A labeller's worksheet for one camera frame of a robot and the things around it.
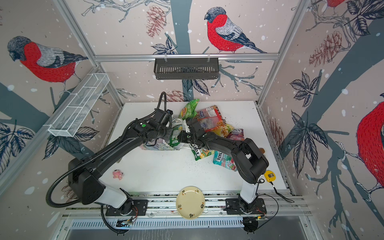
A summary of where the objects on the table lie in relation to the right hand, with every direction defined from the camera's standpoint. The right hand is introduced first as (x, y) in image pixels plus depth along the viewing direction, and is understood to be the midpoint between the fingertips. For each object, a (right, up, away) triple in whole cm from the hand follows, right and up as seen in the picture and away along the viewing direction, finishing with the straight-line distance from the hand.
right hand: (176, 138), depth 88 cm
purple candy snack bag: (+40, +1, +11) cm, 41 cm away
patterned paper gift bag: (-7, -2, -10) cm, 13 cm away
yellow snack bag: (+31, +4, +10) cm, 33 cm away
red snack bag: (+22, +12, +17) cm, 30 cm away
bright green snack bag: (+7, +17, +12) cm, 22 cm away
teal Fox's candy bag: (+29, -12, -2) cm, 31 cm away
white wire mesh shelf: (-52, +10, -17) cm, 55 cm away
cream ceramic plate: (+9, -31, -13) cm, 35 cm away
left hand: (-4, +6, -8) cm, 10 cm away
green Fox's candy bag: (+14, -10, +3) cm, 17 cm away
